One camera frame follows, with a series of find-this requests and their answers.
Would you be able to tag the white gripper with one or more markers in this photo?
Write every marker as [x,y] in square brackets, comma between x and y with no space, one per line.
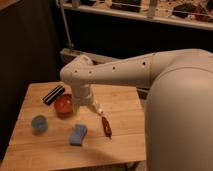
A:
[82,95]

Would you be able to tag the blue ceramic cup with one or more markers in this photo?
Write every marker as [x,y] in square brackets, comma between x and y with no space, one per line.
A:
[39,124]

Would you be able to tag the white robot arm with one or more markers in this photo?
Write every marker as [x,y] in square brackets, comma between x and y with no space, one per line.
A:
[179,104]

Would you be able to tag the blue sponge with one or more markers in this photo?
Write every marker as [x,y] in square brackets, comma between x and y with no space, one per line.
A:
[77,137]

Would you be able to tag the red bowl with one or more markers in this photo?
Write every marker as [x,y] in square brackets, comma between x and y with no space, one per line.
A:
[63,104]

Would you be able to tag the black striped box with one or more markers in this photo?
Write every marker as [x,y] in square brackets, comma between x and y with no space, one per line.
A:
[53,94]

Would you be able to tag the wooden table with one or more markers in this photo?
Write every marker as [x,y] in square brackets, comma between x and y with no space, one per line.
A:
[44,140]

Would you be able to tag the metal vertical pole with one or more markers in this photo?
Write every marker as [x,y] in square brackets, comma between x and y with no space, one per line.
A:
[70,44]

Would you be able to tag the cluttered back shelf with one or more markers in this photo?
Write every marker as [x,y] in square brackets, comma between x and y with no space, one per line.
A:
[186,13]

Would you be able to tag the red handled tool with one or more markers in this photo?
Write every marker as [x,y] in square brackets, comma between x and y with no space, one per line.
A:
[106,127]

